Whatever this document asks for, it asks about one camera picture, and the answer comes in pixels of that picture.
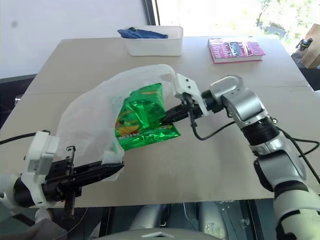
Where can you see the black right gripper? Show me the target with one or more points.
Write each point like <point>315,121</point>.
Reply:
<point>195,111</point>

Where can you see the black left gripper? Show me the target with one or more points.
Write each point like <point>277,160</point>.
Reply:
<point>58,186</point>

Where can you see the green foil snack bag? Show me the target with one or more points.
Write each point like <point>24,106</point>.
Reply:
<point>143,105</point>

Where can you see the white translucent plastic bag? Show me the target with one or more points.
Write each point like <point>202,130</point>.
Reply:
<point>82,112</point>

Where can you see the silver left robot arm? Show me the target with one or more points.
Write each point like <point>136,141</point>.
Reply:
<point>22,192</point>

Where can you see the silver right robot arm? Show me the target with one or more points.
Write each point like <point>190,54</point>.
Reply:
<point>250,105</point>

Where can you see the white plastic bin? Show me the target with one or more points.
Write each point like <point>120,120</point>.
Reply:
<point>155,46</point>

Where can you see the silver robot body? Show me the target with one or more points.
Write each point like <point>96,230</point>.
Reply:
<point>160,222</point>

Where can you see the pink book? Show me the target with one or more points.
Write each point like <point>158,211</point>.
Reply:
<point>235,51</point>

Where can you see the blue cloth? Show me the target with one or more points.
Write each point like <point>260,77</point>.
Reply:
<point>142,33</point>

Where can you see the black side desk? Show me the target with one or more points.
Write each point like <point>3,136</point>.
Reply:
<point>17,90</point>

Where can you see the small black device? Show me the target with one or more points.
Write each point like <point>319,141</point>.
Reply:
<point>305,43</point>

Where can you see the brown cardboard box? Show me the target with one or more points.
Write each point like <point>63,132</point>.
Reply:
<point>313,45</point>

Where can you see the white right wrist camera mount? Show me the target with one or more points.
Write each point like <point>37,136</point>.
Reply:
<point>186,85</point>

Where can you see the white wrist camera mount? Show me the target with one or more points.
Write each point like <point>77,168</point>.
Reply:
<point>186,85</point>
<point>41,150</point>

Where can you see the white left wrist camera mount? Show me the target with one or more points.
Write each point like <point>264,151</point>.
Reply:
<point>41,150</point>

